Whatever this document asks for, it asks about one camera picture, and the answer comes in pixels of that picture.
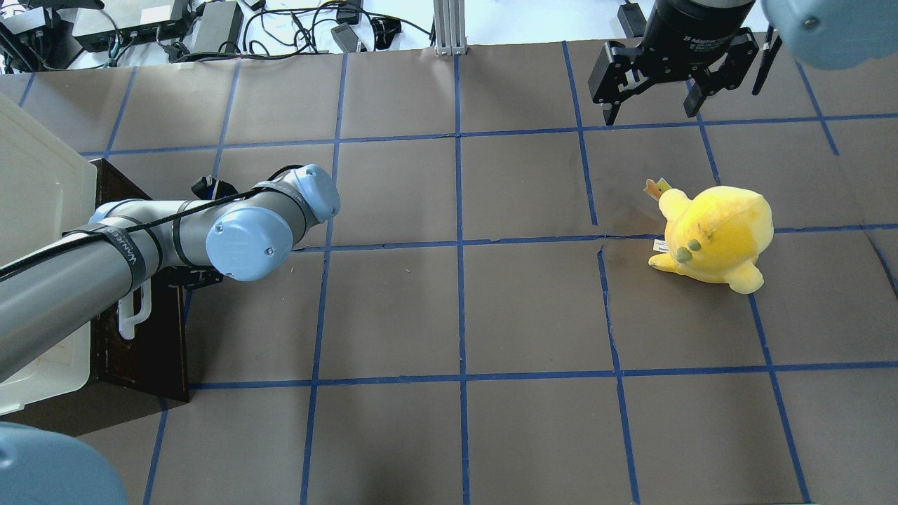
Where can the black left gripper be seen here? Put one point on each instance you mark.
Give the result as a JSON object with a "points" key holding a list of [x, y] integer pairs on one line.
{"points": [[204, 188]]}

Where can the white plastic drawer handle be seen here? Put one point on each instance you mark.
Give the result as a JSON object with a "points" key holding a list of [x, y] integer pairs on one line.
{"points": [[134, 309]]}

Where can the yellow plush dinosaur toy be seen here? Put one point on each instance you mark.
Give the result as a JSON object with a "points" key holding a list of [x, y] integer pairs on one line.
{"points": [[716, 237]]}

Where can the black power adapter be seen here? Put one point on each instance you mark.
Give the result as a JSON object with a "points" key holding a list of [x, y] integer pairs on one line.
{"points": [[347, 40]]}

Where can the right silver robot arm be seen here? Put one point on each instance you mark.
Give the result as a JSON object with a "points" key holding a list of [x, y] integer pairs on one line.
{"points": [[831, 35]]}

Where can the black electronics box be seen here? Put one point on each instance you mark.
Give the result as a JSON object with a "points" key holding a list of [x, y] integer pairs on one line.
{"points": [[127, 21]]}

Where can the aluminium frame post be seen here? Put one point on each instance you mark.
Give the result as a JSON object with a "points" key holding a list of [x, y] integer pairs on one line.
{"points": [[450, 37]]}

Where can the grey power brick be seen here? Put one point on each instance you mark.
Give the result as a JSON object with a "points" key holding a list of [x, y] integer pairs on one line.
{"points": [[218, 27]]}

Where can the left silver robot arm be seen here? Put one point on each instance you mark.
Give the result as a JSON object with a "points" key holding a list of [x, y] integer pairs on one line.
{"points": [[51, 293]]}

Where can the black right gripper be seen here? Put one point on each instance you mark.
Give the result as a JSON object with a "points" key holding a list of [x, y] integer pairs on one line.
{"points": [[684, 31]]}

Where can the dark wooden drawer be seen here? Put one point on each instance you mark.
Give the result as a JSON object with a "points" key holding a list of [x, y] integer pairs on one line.
{"points": [[155, 361]]}

